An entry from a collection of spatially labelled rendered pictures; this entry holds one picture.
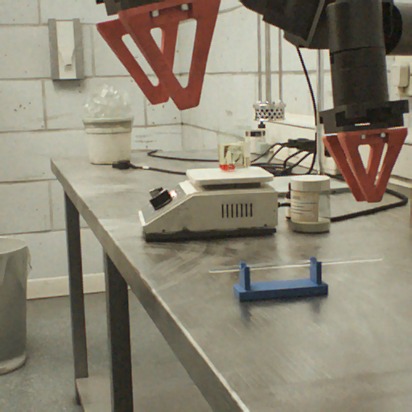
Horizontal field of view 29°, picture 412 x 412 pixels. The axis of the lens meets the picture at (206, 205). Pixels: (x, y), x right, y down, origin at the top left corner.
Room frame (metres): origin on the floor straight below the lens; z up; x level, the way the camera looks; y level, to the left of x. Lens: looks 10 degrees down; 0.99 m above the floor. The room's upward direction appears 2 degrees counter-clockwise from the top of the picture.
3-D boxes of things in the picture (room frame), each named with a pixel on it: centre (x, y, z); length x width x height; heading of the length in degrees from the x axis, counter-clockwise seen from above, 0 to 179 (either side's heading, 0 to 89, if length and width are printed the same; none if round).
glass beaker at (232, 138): (1.21, -0.04, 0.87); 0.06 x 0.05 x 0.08; 85
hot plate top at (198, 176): (1.20, -0.03, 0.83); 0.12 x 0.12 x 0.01; 7
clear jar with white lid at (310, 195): (1.17, -0.16, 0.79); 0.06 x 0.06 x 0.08
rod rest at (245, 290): (0.83, -0.08, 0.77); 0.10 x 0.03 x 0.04; 100
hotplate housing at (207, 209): (1.19, -0.01, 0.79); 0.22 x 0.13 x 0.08; 97
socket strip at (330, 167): (1.96, -0.26, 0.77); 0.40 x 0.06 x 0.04; 15
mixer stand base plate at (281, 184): (1.59, -0.12, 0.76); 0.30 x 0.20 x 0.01; 105
